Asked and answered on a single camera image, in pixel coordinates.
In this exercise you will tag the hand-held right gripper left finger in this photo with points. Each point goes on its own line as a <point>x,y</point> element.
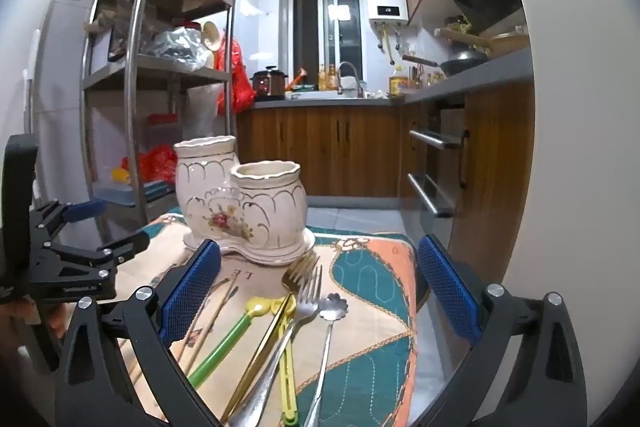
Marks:
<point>190,292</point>

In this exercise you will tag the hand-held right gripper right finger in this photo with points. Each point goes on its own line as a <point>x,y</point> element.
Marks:
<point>447,292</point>

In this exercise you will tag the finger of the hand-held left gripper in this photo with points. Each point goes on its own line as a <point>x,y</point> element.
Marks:
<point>85,210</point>
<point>127,247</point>

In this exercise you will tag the silver flower-shaped spoon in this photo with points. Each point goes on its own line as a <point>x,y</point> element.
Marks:
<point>333,308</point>

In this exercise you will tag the white floral ceramic utensil holder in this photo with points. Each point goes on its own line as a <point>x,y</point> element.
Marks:
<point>270,202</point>

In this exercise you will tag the silver fork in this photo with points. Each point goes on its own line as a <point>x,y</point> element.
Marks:
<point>265,387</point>

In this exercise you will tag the yellow tulip-shaped utensil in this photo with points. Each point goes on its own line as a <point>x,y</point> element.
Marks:
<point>288,382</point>

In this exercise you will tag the person's left hand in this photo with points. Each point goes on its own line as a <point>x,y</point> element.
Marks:
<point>47,321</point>

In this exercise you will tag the small yellow object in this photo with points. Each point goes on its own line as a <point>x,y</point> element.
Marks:
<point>121,175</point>

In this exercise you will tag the crumpled red plastic bag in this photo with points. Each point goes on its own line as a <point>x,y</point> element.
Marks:
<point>155,159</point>

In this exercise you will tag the printed table cloth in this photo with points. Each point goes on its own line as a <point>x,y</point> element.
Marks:
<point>370,357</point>

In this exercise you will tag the gold fork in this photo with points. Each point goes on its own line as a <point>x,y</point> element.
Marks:
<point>296,278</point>

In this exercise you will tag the red-lidded plastic container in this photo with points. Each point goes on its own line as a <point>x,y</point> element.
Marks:
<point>160,127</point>

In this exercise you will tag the built-in steel appliance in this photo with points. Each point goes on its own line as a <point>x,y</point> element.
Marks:
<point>435,167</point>

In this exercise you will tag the steel shelf rack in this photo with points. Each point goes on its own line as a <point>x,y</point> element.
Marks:
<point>134,72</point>

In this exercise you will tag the hanging white plastic bag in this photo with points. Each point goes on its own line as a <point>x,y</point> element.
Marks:
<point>200,107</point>

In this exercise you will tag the wooden base cabinets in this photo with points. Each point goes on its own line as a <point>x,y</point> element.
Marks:
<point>350,147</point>

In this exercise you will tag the clear crumpled plastic bag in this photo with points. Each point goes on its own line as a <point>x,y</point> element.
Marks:
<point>180,47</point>

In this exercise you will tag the hanging red plastic bag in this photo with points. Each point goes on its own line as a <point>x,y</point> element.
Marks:
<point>234,72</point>

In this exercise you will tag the grey kitchen countertop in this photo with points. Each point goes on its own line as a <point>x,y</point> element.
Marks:
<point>475,79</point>

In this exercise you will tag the yellow cooking oil bottle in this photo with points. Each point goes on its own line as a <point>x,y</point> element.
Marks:
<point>397,83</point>

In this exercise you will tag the cream slotted ladle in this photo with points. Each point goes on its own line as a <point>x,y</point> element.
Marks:
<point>210,34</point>

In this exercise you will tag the dark red rice cooker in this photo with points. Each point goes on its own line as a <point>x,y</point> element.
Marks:
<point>270,84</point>

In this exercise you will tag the row of seasoning bottles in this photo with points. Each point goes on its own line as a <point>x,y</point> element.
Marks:
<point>425,77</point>

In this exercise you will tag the black wok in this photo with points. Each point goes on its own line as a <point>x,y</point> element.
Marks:
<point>460,63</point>

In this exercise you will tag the white sink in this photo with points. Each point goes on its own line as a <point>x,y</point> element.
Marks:
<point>315,95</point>

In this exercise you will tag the orange brush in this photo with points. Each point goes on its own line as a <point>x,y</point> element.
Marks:
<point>300,77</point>

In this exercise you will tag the steel kitchen faucet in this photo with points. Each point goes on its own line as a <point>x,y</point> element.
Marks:
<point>350,69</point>

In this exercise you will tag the orange drink bottles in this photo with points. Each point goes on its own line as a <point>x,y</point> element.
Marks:
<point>327,78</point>

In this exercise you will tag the kitchen window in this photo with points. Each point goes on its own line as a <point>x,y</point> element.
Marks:
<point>327,27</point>

